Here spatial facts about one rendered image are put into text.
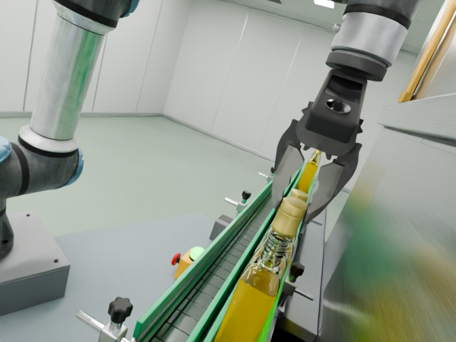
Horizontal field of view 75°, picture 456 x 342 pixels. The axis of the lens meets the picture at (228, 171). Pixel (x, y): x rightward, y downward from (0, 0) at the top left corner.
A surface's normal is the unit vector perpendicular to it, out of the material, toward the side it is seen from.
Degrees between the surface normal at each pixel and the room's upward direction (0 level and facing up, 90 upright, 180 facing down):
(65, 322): 0
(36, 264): 2
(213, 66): 90
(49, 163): 100
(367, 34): 89
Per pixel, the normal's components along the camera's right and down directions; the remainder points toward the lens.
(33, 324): 0.32, -0.90
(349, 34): -0.76, -0.07
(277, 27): -0.33, 0.18
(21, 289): 0.69, 0.43
